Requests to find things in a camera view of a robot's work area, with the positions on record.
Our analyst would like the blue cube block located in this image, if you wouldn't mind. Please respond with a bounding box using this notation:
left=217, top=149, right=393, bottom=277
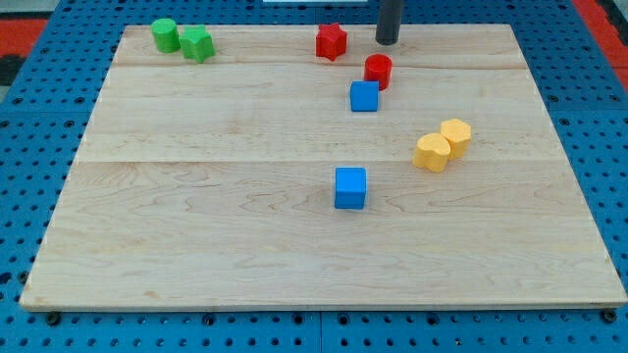
left=335, top=167, right=367, bottom=210
left=349, top=80, right=379, bottom=112

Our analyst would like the blue cube block lower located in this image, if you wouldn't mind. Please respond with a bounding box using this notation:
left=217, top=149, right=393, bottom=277
left=335, top=167, right=367, bottom=210

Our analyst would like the red cylinder block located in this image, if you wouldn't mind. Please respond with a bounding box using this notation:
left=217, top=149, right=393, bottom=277
left=363, top=53, right=393, bottom=91

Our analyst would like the yellow hexagon block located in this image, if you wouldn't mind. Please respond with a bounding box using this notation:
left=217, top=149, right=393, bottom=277
left=440, top=119, right=472, bottom=160

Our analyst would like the green cylinder block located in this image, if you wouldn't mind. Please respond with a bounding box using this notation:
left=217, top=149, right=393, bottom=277
left=150, top=18, right=181, bottom=53

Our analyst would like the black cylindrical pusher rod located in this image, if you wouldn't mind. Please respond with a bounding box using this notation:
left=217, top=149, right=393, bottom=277
left=375, top=0, right=404, bottom=46

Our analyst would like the green star block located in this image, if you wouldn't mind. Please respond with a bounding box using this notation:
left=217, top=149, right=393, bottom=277
left=179, top=25, right=215, bottom=63

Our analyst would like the blue cube block upper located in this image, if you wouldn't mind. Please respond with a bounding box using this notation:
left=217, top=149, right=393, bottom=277
left=349, top=80, right=379, bottom=112

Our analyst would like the red star block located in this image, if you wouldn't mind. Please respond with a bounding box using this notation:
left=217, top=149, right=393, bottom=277
left=315, top=23, right=347, bottom=61

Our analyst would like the light wooden board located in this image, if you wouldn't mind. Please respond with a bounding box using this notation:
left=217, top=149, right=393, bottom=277
left=20, top=25, right=627, bottom=312

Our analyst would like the yellow heart block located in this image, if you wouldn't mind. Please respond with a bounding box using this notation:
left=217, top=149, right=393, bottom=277
left=412, top=132, right=450, bottom=173

